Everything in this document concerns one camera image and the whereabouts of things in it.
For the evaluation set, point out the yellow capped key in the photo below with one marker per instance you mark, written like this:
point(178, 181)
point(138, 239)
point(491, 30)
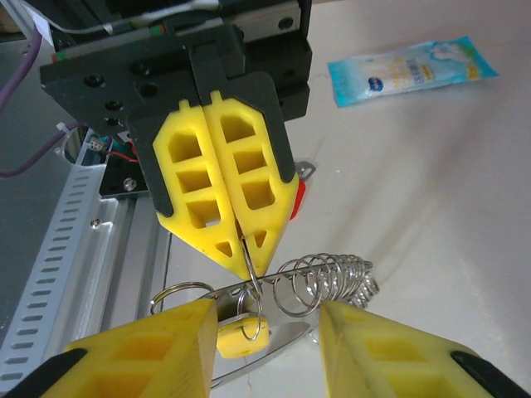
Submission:
point(236, 338)

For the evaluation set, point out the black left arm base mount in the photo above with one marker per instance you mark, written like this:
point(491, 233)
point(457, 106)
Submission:
point(120, 174)

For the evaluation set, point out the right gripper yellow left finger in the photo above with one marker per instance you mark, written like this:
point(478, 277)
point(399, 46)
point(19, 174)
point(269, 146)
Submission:
point(137, 356)

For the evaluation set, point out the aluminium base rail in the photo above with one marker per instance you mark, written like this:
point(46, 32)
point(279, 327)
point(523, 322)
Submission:
point(62, 257)

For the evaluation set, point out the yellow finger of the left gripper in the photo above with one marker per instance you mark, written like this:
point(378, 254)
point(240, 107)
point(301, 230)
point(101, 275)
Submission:
point(186, 178)
point(257, 166)

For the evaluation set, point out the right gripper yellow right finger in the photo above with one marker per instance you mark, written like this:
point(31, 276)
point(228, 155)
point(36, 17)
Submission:
point(394, 360)

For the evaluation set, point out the light blue wipes packet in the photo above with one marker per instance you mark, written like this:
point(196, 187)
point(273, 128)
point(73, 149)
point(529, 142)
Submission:
point(406, 70)

